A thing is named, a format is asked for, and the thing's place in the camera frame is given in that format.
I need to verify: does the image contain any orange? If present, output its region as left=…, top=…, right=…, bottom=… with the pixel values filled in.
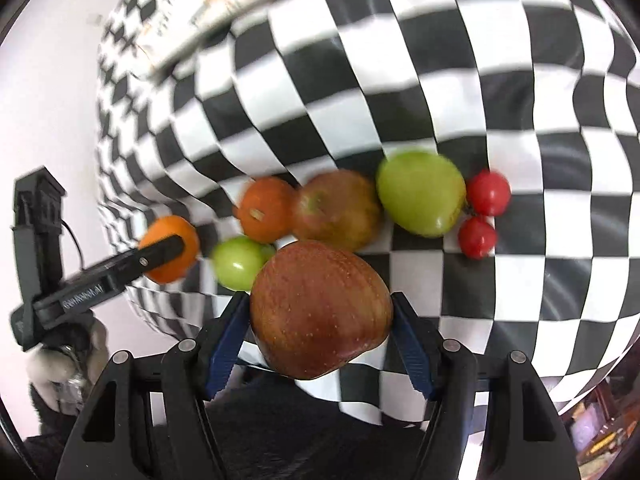
left=235, top=176, right=300, bottom=244
left=138, top=215, right=201, bottom=284

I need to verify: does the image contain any green apple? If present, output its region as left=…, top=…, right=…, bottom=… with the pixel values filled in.
left=375, top=150, right=467, bottom=239
left=210, top=236, right=277, bottom=292

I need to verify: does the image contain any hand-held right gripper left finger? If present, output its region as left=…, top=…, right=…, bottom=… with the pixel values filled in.
left=57, top=292, right=251, bottom=480

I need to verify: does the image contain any green back apple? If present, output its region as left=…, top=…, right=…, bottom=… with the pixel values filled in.
left=375, top=150, right=467, bottom=239

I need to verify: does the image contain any brown wooden furniture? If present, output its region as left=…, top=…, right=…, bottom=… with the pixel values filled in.
left=560, top=372, right=637, bottom=467

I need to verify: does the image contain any black white checkered cloth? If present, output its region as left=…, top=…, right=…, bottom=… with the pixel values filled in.
left=95, top=0, right=640, bottom=428

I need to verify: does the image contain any person's left hand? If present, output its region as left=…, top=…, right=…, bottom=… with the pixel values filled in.
left=25, top=316, right=109, bottom=417

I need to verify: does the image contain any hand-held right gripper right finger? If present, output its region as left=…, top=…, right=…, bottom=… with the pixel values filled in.
left=390, top=291, right=583, bottom=480

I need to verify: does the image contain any brown back fruit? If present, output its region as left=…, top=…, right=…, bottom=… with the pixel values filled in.
left=292, top=169, right=384, bottom=254

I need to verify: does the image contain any large red apple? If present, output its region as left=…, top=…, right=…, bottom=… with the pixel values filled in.
left=250, top=240, right=395, bottom=381

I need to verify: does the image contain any black cable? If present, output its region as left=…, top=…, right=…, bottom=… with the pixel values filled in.
left=61, top=220, right=85, bottom=267

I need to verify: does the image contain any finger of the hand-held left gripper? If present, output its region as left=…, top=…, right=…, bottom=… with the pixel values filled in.
left=97, top=235, right=187, bottom=288

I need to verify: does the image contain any green front apple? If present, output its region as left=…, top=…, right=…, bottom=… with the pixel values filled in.
left=210, top=236, right=277, bottom=292

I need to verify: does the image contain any white patterned plate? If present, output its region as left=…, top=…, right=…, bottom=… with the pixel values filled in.
left=134, top=0, right=321, bottom=81

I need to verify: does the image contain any red cherry tomato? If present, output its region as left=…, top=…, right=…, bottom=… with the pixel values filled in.
left=465, top=170, right=512, bottom=217
left=458, top=215, right=499, bottom=260

